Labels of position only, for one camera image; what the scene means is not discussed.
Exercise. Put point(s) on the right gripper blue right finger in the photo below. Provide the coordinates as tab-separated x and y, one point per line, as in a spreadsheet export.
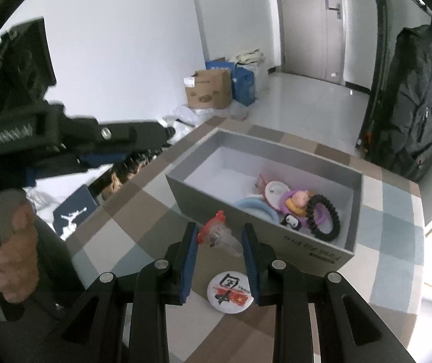
274	282

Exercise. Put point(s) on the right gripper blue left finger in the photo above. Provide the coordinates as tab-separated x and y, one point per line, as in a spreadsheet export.
165	282

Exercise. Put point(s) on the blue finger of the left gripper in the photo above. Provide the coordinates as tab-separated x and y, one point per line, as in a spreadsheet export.
95	160
136	130

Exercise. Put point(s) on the white red printed badge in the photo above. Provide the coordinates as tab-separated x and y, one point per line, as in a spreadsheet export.
229	292

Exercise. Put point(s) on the clear red ring toy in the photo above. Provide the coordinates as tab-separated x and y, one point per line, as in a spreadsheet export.
216	234

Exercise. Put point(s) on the pink pig figurine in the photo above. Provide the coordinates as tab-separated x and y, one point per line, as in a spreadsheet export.
298	202

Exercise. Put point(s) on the white pin badge back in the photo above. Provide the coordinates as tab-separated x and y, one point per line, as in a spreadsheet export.
273	193

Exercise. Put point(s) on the person's left hand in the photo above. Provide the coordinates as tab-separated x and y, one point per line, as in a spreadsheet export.
19	274

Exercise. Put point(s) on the dark blue jordan bag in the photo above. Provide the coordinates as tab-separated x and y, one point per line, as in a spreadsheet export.
73	212

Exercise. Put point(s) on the small penguin charm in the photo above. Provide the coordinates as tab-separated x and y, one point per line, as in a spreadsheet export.
291	222

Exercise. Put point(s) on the grey cardboard box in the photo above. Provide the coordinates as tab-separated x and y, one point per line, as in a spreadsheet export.
228	172

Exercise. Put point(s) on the white plastic bags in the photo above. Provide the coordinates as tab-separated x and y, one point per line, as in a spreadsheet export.
195	117

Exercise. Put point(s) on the brown cardboard box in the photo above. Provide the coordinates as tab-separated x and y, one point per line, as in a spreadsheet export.
209	89

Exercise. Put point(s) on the blue paper bag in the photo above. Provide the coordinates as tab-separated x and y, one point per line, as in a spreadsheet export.
243	86

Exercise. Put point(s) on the black coat rack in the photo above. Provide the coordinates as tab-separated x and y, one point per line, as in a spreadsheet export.
366	134

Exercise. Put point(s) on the beige tote bag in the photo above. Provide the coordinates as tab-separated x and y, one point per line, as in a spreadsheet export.
249	57

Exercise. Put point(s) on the black backpack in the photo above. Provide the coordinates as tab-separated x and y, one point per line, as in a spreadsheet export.
401	140

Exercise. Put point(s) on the grey door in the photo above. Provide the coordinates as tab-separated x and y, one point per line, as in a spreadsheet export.
313	38

